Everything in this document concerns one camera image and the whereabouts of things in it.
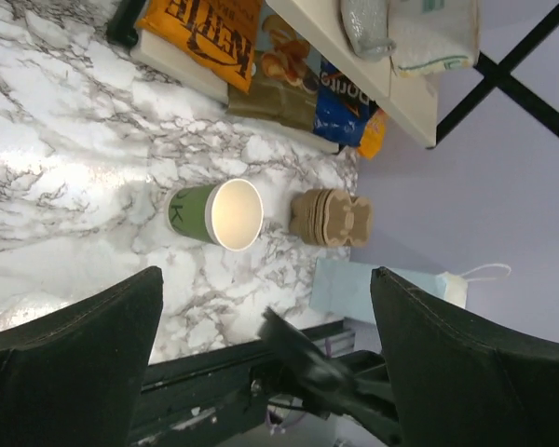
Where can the yellow snack bag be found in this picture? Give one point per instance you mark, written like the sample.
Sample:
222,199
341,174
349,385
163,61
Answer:
374,135

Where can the toilet paper roll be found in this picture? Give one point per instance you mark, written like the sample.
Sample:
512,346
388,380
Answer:
433,36

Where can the olive brown snack bag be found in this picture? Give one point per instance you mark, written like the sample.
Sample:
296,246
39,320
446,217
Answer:
285,76

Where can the blue white paper bag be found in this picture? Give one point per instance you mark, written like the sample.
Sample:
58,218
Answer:
356,291

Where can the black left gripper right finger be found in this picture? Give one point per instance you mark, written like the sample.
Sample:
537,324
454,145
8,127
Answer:
462,380

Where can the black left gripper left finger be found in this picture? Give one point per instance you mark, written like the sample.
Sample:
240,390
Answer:
74,376

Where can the orange kettle chips bag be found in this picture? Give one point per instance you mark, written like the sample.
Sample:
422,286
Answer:
218,35

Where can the green paper coffee cup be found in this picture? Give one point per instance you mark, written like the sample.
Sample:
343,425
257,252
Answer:
228,214

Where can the grey sponge pouch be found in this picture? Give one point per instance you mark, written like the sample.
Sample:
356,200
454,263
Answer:
365,23

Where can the blue doritos bag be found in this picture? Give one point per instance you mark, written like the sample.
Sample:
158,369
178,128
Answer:
343,110

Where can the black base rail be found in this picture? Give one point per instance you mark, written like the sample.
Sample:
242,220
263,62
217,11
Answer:
205,399

